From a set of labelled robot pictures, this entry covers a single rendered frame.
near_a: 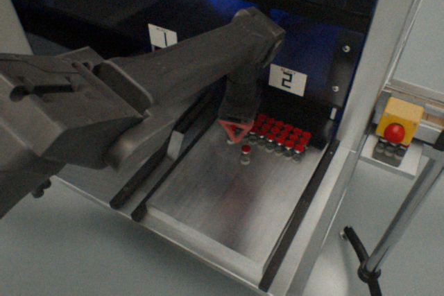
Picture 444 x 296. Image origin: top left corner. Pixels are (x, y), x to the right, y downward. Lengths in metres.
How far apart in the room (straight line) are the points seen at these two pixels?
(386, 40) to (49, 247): 1.60
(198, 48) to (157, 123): 0.14
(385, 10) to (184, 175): 0.51
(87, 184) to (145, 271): 0.90
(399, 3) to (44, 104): 0.61
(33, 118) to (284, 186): 0.67
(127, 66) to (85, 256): 1.52
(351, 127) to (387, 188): 1.20
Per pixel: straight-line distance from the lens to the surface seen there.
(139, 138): 0.31
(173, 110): 1.01
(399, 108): 0.87
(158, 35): 1.03
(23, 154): 0.25
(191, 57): 0.43
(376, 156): 0.97
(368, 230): 1.92
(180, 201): 0.83
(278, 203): 0.83
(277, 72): 0.89
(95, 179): 0.91
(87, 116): 0.27
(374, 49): 0.79
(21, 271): 1.91
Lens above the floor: 1.57
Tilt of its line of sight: 47 degrees down
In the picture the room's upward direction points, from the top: straight up
